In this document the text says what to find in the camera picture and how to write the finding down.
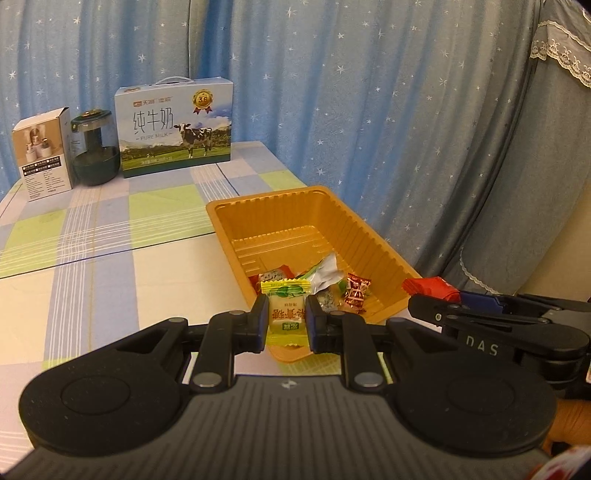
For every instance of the red white printed clothing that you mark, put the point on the red white printed clothing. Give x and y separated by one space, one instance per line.
563 466

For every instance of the grey lace-trimmed cloth cover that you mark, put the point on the grey lace-trimmed cloth cover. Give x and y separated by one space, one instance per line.
531 184

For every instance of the red white snack packet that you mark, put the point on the red white snack packet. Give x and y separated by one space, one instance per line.
272 276

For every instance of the orange plastic tray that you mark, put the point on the orange plastic tray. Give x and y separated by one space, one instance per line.
286 221

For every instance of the white product box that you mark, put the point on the white product box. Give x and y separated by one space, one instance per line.
41 157

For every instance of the yellow green candy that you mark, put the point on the yellow green candy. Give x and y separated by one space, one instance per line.
284 318

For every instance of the orange green snack packet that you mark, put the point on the orange green snack packet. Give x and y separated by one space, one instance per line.
328 272

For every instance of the blue star curtain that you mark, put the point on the blue star curtain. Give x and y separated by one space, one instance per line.
323 92

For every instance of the bright red snack packet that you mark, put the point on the bright red snack packet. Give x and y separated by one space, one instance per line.
431 287

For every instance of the milk carton gift box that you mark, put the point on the milk carton gift box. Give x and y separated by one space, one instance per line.
171 134

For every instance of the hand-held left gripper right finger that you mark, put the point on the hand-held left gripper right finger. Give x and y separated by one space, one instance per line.
316 324

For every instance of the dark glass jar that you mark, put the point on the dark glass jar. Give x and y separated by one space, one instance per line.
94 166

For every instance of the small red twist-wrapped candy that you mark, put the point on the small red twist-wrapped candy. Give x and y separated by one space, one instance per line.
358 290

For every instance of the checkered tablecloth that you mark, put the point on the checkered tablecloth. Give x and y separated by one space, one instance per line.
138 221

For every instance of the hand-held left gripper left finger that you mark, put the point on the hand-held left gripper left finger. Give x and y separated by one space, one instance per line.
261 319

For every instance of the person's right hand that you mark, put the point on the person's right hand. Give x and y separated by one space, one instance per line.
570 424

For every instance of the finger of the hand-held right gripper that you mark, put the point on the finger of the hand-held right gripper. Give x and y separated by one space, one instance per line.
434 311
480 300

